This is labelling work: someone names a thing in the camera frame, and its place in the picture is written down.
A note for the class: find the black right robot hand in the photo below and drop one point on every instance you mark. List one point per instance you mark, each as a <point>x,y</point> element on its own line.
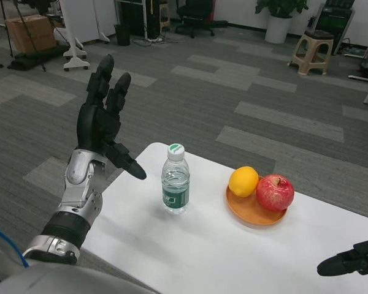
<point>352,263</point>

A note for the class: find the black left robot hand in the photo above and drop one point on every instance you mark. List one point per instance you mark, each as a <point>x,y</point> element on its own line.
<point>101,122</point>

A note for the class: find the clear plastic water bottle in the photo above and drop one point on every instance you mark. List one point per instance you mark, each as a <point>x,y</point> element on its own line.
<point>175,183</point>

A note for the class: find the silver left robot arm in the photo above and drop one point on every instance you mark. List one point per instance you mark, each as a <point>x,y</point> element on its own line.
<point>73,199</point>

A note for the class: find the black waste bin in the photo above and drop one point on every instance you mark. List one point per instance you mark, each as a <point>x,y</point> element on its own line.
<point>122,34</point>

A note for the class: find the white rolling partition stand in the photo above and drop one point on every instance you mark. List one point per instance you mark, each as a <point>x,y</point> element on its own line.
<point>73,33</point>

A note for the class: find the black bag on floor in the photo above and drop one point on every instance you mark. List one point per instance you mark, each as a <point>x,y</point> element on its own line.
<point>33,58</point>

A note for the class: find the red apple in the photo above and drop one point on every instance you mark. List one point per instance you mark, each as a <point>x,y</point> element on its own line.
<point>275,193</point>

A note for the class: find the brown cardboard box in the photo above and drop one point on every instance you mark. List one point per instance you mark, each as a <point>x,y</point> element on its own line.
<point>30,33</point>

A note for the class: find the orange round plate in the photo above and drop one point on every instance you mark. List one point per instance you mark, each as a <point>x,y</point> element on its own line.
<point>251,211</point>

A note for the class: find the black tripod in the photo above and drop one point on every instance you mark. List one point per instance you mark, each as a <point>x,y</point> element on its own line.
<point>18,24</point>

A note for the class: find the yellow orange fruit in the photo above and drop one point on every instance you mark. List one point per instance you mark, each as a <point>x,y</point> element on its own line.
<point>243,181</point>

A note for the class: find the black office chair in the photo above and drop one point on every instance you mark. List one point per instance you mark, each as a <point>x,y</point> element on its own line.
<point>197,15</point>

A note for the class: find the silver robot chest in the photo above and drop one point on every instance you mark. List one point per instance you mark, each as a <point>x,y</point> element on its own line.
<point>49,278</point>

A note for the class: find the white plant pot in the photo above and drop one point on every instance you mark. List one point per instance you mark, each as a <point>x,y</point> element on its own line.
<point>278,29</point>

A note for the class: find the green potted plant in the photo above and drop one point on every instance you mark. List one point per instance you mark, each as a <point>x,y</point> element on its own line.
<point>280,7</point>

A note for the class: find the beige plastic stool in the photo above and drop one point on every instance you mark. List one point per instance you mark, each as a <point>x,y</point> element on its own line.
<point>312,52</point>

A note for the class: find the black green equipment cabinet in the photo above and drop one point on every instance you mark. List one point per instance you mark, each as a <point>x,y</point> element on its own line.
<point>337,21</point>

